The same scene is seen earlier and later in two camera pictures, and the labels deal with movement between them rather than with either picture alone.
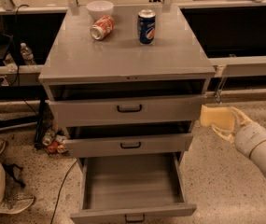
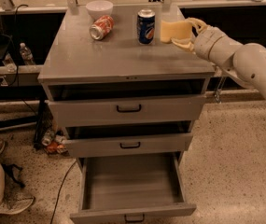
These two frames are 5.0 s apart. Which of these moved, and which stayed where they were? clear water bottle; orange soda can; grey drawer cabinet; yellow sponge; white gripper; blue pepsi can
Moved: yellow sponge; white gripper
Stayed: grey drawer cabinet; orange soda can; clear water bottle; blue pepsi can
